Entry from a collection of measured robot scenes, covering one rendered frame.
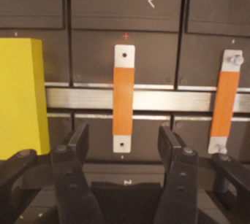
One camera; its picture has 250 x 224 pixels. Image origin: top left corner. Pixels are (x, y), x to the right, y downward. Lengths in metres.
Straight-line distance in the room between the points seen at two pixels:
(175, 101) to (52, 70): 0.18
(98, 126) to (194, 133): 0.14
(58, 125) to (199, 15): 0.24
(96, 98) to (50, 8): 0.13
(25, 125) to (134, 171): 0.17
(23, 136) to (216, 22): 0.29
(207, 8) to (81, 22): 0.16
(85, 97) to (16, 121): 0.09
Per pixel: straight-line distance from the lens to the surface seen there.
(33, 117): 0.25
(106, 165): 0.29
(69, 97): 0.27
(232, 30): 0.27
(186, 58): 0.26
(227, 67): 0.28
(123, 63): 0.24
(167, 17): 0.24
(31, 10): 0.26
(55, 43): 0.26
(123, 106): 0.25
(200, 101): 0.29
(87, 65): 0.25
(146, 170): 0.29
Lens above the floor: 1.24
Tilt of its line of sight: 76 degrees down
